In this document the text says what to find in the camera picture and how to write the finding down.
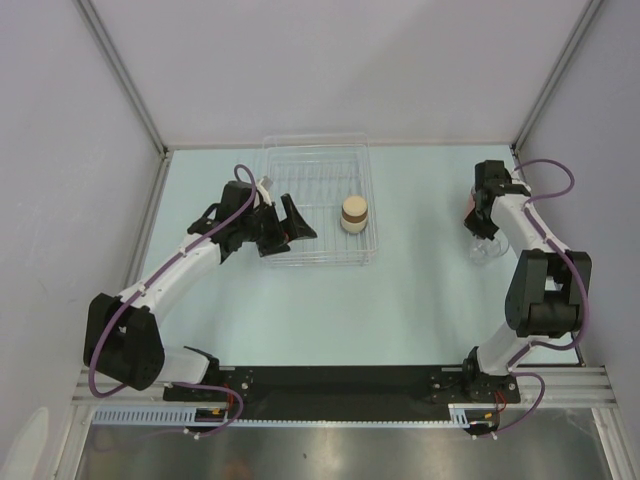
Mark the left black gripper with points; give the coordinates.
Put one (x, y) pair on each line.
(293, 227)

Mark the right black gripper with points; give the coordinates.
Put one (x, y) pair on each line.
(478, 229)

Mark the pink cup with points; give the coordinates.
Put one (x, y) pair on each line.
(468, 202)

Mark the clear glass cup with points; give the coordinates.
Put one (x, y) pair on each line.
(484, 251)

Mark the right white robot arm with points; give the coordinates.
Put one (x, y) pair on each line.
(546, 304)

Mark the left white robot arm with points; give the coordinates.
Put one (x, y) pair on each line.
(123, 338)

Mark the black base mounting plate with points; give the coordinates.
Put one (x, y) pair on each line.
(365, 387)

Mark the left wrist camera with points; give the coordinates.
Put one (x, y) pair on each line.
(265, 187)

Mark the clear wire dish rack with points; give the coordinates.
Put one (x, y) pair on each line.
(320, 171)

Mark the aluminium frame rail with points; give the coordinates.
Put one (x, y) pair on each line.
(568, 387)

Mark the light blue cable duct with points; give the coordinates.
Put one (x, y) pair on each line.
(448, 416)

